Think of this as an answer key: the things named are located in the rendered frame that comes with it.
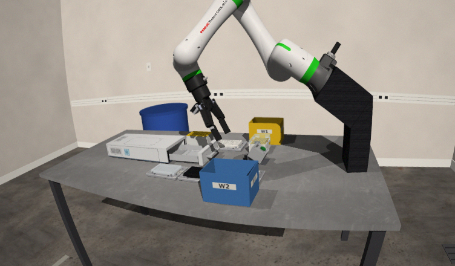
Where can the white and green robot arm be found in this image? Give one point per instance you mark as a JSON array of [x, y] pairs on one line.
[[282, 59]]

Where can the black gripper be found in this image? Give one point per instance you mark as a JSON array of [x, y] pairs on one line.
[[206, 107]]

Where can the blue bin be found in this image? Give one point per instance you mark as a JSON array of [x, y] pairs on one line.
[[229, 181]]

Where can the yellow bin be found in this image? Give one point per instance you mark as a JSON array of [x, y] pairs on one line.
[[268, 125]]

